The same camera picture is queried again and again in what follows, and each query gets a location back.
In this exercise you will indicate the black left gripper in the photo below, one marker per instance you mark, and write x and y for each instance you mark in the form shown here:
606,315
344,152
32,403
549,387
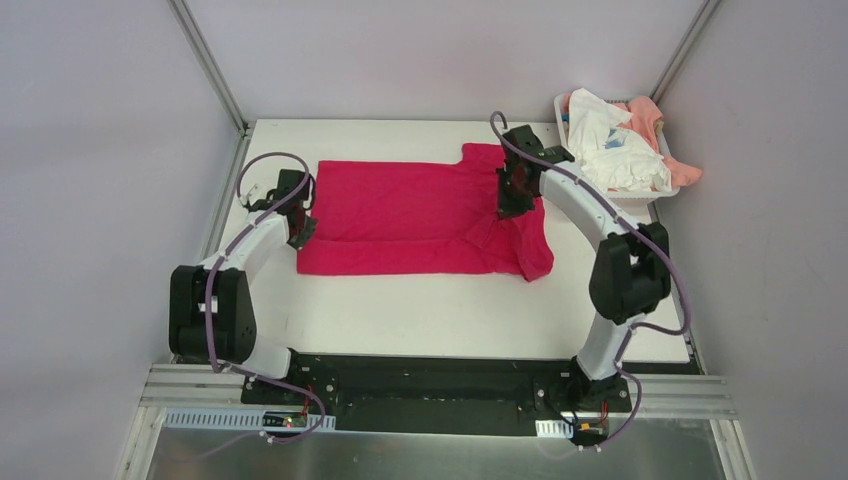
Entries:
301,223

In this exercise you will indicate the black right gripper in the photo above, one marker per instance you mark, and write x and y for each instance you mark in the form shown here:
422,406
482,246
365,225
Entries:
511,198

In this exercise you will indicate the magenta t shirt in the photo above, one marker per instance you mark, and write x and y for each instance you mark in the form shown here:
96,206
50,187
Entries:
404,218

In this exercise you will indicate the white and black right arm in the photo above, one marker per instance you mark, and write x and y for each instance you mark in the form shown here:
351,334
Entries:
630,275

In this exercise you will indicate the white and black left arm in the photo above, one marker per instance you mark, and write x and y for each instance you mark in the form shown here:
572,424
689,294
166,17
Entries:
212,315

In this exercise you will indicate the white crumpled t shirt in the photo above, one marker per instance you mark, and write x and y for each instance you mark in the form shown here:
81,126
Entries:
611,155

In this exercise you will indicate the white plastic laundry basket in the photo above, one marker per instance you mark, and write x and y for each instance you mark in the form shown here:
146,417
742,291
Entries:
561,114

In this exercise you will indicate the peach crumpled t shirt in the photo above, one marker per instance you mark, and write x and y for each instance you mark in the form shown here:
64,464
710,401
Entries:
648,121

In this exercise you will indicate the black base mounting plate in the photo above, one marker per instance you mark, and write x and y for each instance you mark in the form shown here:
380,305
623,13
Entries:
500,398

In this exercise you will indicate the left white slotted cable duct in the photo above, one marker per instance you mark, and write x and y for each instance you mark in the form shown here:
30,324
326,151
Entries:
218,418

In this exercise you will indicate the white slotted cable duct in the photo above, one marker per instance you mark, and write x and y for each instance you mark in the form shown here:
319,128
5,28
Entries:
218,418
553,429

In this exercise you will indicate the aluminium front rail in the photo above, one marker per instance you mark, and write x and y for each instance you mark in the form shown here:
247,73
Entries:
664,396

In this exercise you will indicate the right aluminium corner post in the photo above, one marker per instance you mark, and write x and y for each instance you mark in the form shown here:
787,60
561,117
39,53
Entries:
695,30

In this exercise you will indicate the aluminium corner post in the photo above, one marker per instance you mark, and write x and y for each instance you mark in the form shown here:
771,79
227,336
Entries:
695,30
206,60

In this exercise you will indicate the left aluminium corner post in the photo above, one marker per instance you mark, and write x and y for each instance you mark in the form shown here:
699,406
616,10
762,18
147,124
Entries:
206,60

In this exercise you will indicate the right white slotted cable duct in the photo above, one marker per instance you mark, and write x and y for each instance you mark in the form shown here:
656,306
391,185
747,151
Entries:
553,429

